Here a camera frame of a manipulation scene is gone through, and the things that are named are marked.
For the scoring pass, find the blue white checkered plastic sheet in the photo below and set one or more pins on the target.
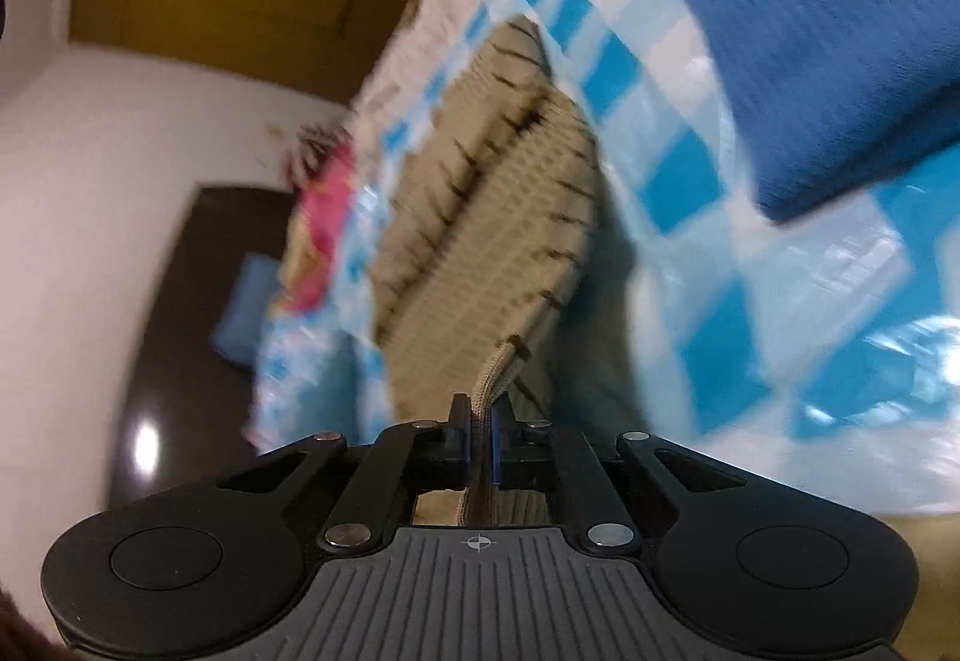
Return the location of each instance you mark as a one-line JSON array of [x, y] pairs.
[[675, 173]]

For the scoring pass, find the blue knit sweater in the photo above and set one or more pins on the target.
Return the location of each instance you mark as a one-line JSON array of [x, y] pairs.
[[817, 30]]

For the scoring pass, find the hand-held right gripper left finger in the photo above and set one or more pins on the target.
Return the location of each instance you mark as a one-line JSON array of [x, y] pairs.
[[466, 451]]

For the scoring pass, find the pink patterned blanket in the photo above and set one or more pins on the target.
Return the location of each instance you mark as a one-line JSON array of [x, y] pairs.
[[326, 233]]

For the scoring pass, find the dark wooden furniture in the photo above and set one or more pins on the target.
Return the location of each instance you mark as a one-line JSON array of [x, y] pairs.
[[180, 331]]

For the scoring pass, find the beige striped knit sweater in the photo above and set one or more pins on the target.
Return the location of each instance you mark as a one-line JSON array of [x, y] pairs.
[[495, 203]]

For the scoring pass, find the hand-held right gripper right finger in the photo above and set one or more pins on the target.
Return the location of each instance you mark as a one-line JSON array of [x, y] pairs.
[[496, 447]]

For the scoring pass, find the small blue cloth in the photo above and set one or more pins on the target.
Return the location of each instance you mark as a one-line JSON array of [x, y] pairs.
[[244, 312]]

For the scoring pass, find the zebra striped cloth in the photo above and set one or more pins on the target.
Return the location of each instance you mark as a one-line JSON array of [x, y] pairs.
[[315, 139]]

